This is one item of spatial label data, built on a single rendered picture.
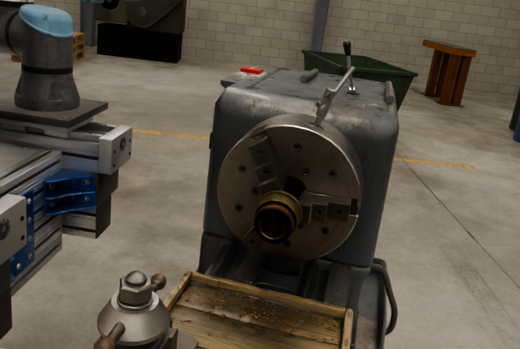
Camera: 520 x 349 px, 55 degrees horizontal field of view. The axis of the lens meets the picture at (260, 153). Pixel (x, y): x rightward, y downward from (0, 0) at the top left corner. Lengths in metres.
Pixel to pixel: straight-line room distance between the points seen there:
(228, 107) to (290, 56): 9.95
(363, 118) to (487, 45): 11.11
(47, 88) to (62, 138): 0.12
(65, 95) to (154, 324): 0.82
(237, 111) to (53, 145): 0.45
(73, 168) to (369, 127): 0.72
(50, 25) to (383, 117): 0.79
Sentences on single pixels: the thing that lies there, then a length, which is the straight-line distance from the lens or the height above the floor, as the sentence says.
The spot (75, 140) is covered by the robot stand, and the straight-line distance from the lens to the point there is 1.28.
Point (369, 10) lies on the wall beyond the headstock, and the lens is 11.34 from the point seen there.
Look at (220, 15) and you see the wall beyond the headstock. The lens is 11.07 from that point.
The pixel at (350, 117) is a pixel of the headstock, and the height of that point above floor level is 1.24.
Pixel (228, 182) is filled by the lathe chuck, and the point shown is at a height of 1.09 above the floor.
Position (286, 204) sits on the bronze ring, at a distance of 0.96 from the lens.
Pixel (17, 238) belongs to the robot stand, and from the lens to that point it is 0.94.
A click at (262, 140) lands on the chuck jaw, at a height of 1.20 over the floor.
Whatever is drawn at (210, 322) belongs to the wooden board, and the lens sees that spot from 1.01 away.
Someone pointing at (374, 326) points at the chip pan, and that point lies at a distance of 1.70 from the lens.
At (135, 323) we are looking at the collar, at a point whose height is 1.14.
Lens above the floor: 1.49
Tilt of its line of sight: 18 degrees down
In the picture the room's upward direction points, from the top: 7 degrees clockwise
